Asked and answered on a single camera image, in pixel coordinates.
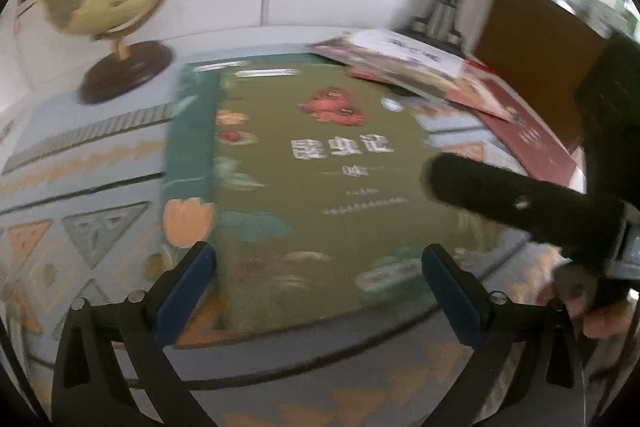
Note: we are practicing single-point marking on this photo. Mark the brown wooden cabinet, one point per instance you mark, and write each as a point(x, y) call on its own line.
point(540, 47)

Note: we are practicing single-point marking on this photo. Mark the patterned table mat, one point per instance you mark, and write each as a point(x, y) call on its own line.
point(75, 187)

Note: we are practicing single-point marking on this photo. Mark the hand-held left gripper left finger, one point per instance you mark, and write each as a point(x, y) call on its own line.
point(187, 292)

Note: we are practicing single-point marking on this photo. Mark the person's right hand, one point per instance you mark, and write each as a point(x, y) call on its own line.
point(607, 324)

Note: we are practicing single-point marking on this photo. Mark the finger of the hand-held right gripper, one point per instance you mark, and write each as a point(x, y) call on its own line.
point(500, 197)

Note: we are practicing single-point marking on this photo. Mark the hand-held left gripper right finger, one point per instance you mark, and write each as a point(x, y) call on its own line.
point(457, 302)

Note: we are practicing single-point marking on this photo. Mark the white illustrated picture book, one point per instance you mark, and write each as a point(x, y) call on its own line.
point(400, 47)

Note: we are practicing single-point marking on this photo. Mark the red illustrated picture book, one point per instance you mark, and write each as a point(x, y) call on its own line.
point(475, 99)

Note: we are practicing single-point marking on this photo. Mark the dark red book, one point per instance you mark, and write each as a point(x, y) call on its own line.
point(530, 142)

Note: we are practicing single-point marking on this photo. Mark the olive green book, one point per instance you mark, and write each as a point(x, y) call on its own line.
point(310, 207)

